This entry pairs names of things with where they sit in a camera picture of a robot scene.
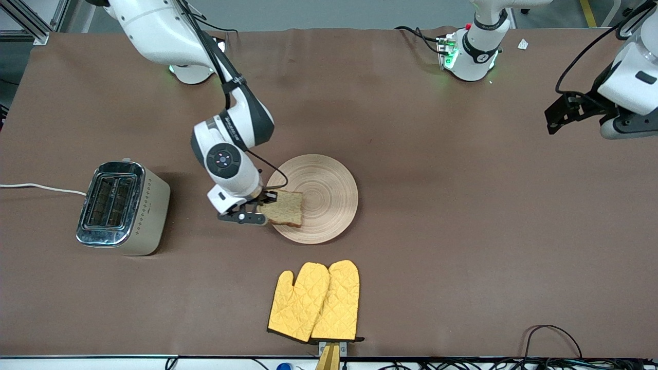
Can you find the aluminium frame strut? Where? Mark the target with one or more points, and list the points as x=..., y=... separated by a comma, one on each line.
x=25, y=20

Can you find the small blue object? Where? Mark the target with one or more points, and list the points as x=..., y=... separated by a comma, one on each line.
x=284, y=367

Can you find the green lit base connector box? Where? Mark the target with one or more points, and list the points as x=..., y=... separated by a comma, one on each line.
x=222, y=45
x=446, y=51

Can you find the slice of brown bread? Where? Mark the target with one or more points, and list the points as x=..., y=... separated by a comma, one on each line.
x=285, y=208

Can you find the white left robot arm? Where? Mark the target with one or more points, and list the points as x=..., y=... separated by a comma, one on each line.
x=478, y=51

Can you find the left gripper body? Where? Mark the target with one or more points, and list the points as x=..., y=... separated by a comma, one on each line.
x=587, y=100

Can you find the cream and chrome toaster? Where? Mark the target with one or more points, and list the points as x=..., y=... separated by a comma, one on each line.
x=149, y=216

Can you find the yellow quilted oven mitt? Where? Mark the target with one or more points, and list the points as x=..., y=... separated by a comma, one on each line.
x=300, y=303
x=342, y=303

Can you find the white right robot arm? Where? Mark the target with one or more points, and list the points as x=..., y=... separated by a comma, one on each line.
x=154, y=31

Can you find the round wooden plate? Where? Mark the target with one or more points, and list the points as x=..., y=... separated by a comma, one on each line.
x=324, y=195

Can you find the large table cover mat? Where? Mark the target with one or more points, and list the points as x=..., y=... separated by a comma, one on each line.
x=411, y=154

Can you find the yellow table edge clamp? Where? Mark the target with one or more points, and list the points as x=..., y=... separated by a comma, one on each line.
x=329, y=359

